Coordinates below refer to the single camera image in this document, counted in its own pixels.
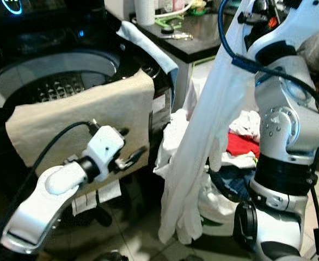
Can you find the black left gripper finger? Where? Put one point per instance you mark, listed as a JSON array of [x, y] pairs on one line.
[[123, 131], [136, 156]]

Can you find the long white garment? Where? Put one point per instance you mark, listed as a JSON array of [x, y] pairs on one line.
[[203, 136]]

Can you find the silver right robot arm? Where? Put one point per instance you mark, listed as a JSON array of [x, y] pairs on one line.
[[290, 125]]

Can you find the green clothes hanger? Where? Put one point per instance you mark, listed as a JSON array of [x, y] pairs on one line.
[[167, 22]]

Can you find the black top-load washing machine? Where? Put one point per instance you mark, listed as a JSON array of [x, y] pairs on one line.
[[50, 32]]

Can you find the white towel label tag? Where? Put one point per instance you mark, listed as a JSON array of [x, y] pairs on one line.
[[86, 204], [109, 192]]

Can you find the beige towel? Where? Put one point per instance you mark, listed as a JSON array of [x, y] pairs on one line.
[[61, 119]]

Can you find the yellow green sponge holder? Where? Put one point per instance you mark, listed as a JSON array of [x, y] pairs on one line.
[[197, 8]]

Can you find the black counter with white cabinet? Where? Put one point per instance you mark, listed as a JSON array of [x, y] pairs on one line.
[[197, 49]]

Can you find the thin green cabinet hanger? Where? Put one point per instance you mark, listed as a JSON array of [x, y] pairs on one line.
[[203, 58]]

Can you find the white printed hanging cloth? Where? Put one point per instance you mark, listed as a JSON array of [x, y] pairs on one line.
[[193, 95]]

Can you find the metal scissors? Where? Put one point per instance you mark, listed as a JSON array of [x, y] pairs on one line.
[[181, 36]]

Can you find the light blue towel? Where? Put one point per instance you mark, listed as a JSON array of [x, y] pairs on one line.
[[148, 46]]

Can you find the white laundry basket green print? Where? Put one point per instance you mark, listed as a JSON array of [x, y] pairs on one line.
[[214, 209]]

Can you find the dark blue garment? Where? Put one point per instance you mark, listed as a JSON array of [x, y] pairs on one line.
[[233, 185]]

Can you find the white crumpled garment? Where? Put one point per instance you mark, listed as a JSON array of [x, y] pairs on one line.
[[244, 122]]

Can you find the red garment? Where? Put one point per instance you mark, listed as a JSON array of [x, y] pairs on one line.
[[241, 145]]

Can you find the white paper roll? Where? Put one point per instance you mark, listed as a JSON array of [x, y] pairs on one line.
[[145, 12]]

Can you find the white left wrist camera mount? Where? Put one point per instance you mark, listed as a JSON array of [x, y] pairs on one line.
[[105, 145]]

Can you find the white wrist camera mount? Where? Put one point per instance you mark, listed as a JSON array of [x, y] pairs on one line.
[[105, 145], [298, 24]]

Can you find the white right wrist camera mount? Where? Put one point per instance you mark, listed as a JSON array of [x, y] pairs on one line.
[[298, 24]]

